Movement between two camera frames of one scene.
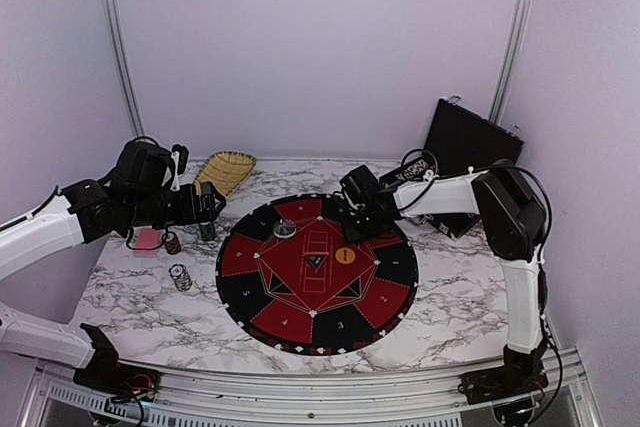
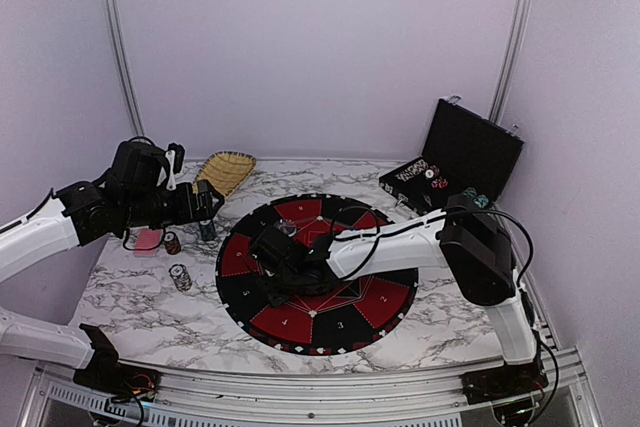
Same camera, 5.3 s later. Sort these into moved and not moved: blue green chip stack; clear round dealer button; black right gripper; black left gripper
Moved: black right gripper
Not moved: blue green chip stack; black left gripper; clear round dealer button
